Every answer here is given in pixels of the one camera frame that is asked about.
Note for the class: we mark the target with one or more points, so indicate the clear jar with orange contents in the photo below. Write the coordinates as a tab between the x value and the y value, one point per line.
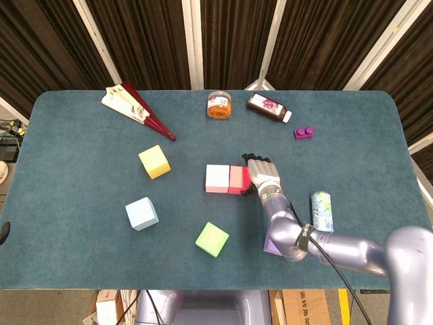
220	110

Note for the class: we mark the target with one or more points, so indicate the green foam cube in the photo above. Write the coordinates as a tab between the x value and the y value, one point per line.
211	238

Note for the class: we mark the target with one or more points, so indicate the white cardboard box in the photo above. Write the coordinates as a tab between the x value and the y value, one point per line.
106	309

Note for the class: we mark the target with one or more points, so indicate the folding fan with red ribs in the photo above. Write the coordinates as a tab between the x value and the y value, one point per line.
125	105

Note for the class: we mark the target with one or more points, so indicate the blue green drink can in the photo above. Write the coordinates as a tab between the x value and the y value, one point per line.
321	210

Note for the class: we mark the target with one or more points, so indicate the white frame post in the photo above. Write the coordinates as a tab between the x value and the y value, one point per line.
270	44
94	37
382	44
10	110
193	40
421	145

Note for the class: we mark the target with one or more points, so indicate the dark brown curtain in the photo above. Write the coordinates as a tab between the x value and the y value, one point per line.
152	40

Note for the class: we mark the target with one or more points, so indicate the purple foam cube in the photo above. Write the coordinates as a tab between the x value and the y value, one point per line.
270	248

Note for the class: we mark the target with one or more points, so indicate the red foam cube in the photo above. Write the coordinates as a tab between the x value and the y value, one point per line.
236	179

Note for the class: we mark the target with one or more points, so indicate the light pink foam cube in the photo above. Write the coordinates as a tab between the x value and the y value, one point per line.
216	177

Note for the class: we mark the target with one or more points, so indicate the light wooden board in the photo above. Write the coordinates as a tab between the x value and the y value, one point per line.
279	308

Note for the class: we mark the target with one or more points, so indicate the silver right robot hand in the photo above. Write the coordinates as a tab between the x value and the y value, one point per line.
264	172

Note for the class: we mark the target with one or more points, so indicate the brown bottle with white cap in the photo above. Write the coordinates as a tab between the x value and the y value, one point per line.
265	106

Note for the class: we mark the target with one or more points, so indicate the purple toy brick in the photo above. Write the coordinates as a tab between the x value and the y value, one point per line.
302	134

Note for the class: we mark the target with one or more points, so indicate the yellow post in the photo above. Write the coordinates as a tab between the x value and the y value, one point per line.
343	304

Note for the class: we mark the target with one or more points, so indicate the silver robot torso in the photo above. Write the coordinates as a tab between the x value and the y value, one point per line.
209	308

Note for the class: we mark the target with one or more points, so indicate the light blue foam cube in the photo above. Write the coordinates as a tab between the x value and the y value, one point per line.
140	213

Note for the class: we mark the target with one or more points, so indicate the black box on floor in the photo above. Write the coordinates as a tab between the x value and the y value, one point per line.
8	152

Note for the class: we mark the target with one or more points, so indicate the yellow foam cube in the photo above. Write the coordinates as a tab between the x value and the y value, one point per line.
154	160

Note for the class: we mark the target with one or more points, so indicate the teal felt table cover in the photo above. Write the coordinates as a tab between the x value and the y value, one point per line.
84	264

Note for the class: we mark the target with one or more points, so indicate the brown cardboard box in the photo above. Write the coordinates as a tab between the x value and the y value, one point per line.
304	308

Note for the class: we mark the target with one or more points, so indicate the beige round object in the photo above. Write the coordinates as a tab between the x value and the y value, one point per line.
2	172

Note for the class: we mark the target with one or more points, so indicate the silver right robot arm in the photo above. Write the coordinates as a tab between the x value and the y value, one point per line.
345	248

